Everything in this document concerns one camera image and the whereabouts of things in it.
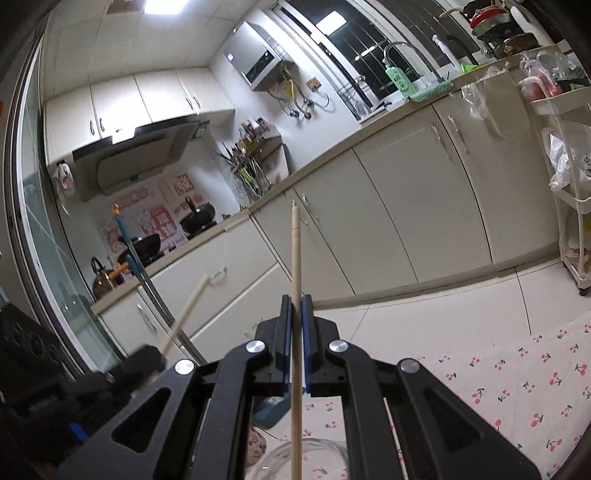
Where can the clear glass jar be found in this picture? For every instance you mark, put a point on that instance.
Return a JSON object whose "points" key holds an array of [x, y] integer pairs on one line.
{"points": [[323, 450]]}

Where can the black patterned box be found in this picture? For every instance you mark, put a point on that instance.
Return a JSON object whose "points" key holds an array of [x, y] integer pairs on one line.
{"points": [[27, 332]]}

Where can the blue dustpan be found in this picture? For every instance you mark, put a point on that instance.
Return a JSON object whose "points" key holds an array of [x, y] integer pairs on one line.
{"points": [[272, 410]]}

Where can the white jug appliance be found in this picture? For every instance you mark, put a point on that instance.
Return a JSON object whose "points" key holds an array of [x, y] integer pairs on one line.
{"points": [[524, 21]]}

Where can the range hood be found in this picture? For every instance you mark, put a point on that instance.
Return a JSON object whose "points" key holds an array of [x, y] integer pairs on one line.
{"points": [[134, 161]]}

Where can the green dishcloth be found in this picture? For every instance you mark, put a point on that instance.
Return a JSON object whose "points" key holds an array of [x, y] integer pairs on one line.
{"points": [[431, 91]]}

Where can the dark metal kettle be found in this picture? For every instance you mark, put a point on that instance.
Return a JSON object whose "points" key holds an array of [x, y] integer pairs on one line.
{"points": [[104, 284]]}

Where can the black wok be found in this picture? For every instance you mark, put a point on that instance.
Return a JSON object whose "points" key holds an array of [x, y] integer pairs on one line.
{"points": [[143, 247]]}

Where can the black cooking pot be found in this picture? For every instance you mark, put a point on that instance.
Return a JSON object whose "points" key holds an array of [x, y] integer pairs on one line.
{"points": [[198, 219]]}

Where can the white plastic bag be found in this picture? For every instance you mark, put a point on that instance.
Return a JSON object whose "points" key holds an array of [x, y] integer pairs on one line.
{"points": [[565, 159]]}

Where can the cherry print tablecloth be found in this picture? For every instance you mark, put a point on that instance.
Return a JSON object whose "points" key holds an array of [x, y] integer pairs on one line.
{"points": [[508, 392]]}

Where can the red pot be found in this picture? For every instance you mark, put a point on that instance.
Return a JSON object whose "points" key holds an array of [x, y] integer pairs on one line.
{"points": [[487, 16]]}

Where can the clear plastic packaging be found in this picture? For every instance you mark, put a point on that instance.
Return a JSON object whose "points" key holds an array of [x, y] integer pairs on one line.
{"points": [[554, 64]]}

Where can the black frying pan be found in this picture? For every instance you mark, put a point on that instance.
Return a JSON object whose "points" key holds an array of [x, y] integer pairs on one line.
{"points": [[517, 44]]}

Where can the wall socket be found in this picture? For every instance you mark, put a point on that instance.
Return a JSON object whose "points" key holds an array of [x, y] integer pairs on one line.
{"points": [[314, 83]]}

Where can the white rolling cart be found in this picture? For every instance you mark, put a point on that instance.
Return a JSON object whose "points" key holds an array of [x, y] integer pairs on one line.
{"points": [[554, 105]]}

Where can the white wall cabinets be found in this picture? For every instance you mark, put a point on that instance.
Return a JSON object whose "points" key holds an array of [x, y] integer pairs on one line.
{"points": [[138, 101]]}

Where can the hanging white pink cloth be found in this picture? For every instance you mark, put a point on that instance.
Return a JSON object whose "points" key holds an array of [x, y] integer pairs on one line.
{"points": [[65, 180]]}

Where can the green dish soap bottle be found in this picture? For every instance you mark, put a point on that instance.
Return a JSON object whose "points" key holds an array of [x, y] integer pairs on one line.
{"points": [[400, 83]]}

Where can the glass sliding door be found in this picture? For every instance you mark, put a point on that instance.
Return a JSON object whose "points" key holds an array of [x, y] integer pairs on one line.
{"points": [[41, 221]]}

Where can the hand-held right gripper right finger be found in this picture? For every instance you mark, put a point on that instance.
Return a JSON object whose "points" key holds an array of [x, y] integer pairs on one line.
{"points": [[306, 332]]}

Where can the cream base cabinets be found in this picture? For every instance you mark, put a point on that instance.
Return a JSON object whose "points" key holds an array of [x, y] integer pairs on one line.
{"points": [[415, 194]]}

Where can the white spray bottle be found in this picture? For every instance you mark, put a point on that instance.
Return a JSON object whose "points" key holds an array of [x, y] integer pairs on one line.
{"points": [[448, 55]]}

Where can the wall spice rack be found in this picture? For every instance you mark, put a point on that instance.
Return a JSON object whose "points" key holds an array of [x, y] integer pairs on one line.
{"points": [[251, 157]]}

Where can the barred kitchen window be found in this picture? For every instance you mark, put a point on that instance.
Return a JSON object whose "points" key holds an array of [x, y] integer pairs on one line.
{"points": [[351, 50]]}

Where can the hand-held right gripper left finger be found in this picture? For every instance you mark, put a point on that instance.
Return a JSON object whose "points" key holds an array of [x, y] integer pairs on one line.
{"points": [[287, 323]]}

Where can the silver water heater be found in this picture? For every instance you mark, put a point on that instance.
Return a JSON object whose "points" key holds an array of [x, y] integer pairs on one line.
{"points": [[254, 60]]}

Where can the green scrub pad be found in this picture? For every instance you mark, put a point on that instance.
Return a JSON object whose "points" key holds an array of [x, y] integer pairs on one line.
{"points": [[468, 68]]}

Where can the pink wall stickers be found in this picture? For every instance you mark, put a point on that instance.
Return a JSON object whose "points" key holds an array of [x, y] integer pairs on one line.
{"points": [[157, 217]]}

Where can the clear hanging plastic bag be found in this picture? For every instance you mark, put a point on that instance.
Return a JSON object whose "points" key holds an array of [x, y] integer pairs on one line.
{"points": [[480, 99]]}

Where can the cutting board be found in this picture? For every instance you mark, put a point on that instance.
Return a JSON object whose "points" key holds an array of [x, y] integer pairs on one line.
{"points": [[279, 159]]}

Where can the ceiling light panel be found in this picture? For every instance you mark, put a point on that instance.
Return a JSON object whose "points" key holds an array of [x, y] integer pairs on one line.
{"points": [[164, 5]]}

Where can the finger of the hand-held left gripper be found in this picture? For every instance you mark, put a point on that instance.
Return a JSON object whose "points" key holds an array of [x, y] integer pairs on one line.
{"points": [[138, 367]]}

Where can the chrome sink faucet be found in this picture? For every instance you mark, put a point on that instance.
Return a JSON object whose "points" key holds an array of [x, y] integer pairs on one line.
{"points": [[401, 46]]}

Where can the red and white container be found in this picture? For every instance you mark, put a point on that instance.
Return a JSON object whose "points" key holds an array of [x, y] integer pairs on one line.
{"points": [[535, 88]]}

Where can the plain wooden chopstick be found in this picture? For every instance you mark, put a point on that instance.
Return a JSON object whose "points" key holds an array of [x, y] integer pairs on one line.
{"points": [[187, 309], [295, 258]]}

